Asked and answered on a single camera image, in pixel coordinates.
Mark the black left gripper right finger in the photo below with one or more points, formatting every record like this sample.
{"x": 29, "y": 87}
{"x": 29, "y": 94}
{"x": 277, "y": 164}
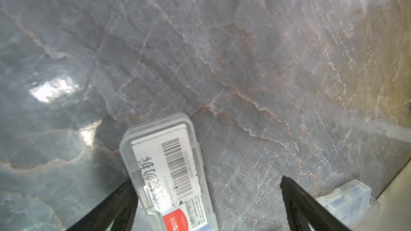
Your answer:
{"x": 304, "y": 213}

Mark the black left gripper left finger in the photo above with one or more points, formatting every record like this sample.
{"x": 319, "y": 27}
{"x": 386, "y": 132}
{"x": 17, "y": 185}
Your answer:
{"x": 117, "y": 211}

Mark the clear case red blue label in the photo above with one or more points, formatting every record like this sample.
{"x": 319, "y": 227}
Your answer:
{"x": 348, "y": 203}

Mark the clear case red mark label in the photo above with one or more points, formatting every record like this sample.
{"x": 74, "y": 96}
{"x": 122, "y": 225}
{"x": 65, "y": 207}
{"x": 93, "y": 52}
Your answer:
{"x": 164, "y": 162}

